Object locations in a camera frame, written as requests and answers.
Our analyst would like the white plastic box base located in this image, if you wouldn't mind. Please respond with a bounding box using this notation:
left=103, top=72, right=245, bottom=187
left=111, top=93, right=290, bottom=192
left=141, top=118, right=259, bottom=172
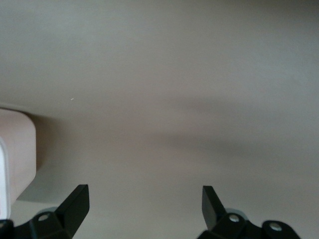
left=0, top=107, right=37, bottom=221

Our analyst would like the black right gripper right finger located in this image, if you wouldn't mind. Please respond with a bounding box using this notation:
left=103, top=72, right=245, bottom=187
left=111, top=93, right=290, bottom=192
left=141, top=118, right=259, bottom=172
left=198, top=185, right=301, bottom=239

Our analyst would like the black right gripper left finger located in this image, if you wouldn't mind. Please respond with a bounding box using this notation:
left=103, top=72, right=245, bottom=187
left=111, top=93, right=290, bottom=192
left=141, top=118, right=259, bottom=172
left=0, top=184, right=90, bottom=239

